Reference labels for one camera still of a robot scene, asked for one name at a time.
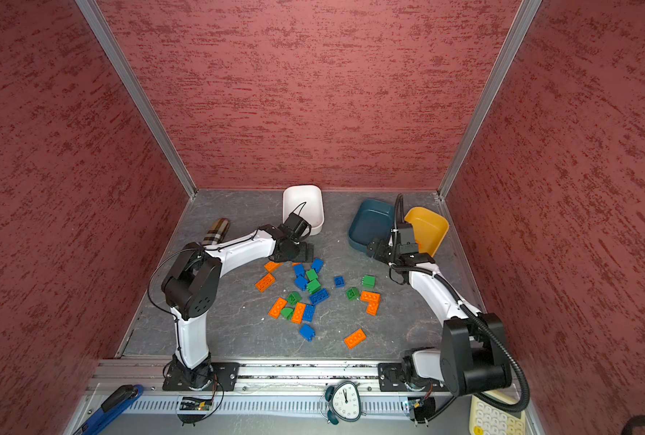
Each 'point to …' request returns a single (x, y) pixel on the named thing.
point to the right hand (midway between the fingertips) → (377, 252)
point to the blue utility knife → (111, 409)
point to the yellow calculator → (487, 419)
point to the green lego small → (352, 294)
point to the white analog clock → (345, 401)
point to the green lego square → (368, 282)
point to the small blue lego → (340, 282)
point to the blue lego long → (320, 296)
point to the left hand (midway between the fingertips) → (300, 260)
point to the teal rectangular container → (373, 219)
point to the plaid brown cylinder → (216, 232)
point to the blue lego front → (307, 333)
